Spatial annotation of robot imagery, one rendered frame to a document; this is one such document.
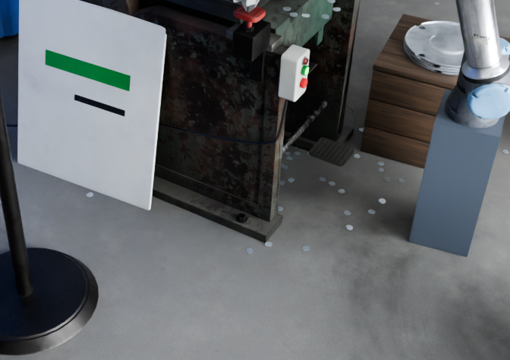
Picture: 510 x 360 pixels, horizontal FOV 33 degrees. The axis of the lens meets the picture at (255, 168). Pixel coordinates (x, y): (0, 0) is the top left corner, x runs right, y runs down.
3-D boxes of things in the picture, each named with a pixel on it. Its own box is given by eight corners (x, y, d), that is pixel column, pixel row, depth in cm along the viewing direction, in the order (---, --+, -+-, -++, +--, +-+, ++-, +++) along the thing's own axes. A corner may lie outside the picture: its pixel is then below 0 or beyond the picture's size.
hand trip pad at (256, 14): (266, 35, 222) (267, 8, 217) (254, 45, 217) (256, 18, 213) (242, 27, 224) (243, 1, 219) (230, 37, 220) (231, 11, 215)
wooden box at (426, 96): (495, 122, 316) (517, 39, 294) (474, 183, 288) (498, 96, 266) (388, 95, 326) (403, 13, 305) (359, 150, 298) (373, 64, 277)
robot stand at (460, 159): (475, 220, 273) (508, 102, 245) (467, 257, 260) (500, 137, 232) (419, 206, 277) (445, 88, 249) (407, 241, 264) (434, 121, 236)
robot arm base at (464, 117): (502, 103, 244) (510, 74, 238) (495, 133, 233) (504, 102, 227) (448, 92, 248) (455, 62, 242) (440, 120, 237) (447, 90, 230)
